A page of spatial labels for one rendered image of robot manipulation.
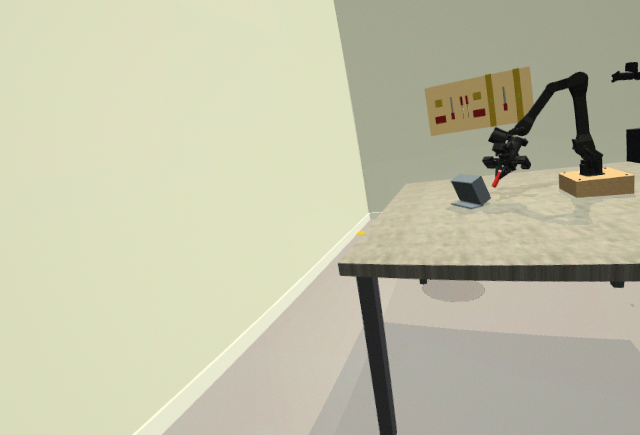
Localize red peg with white band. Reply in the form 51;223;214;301
492;170;502;187

